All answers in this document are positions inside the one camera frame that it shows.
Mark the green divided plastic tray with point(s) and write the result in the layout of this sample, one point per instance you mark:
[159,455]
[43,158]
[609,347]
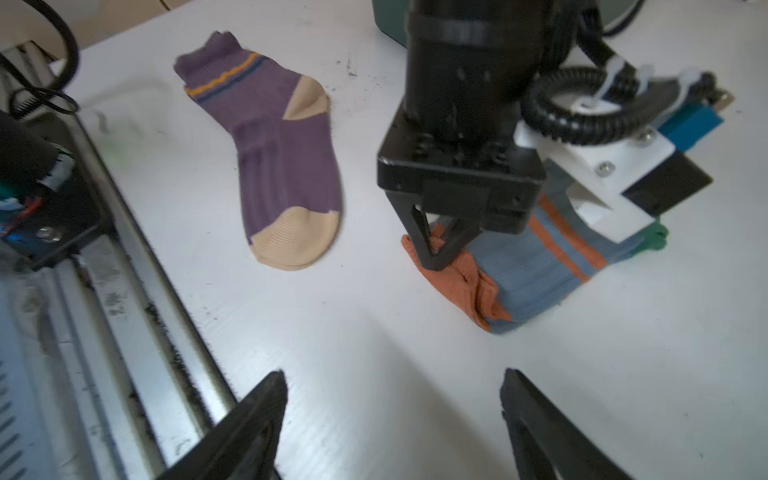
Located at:
[390,17]

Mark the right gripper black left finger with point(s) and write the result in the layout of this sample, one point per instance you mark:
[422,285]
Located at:
[245,443]

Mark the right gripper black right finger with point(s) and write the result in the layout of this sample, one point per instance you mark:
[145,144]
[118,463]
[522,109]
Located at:
[545,443]

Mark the purple sock beige toe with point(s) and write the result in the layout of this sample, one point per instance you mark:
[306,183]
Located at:
[279,120]

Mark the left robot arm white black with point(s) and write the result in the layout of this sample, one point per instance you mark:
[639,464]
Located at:
[487,98]

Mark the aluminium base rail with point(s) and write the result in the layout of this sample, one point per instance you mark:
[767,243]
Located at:
[103,375]

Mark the blue grey sock green toe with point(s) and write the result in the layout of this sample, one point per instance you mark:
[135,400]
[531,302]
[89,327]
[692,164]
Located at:
[500,281]

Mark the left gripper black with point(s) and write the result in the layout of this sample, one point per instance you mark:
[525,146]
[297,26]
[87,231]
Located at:
[493,187]

